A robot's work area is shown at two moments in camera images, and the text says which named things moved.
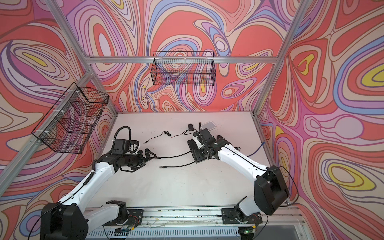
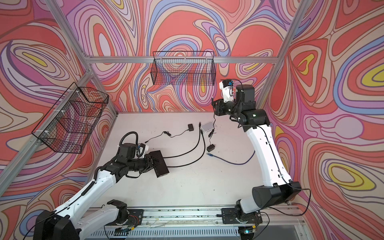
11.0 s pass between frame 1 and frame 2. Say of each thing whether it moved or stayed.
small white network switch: stayed
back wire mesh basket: stayed
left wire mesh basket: stayed
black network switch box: moved
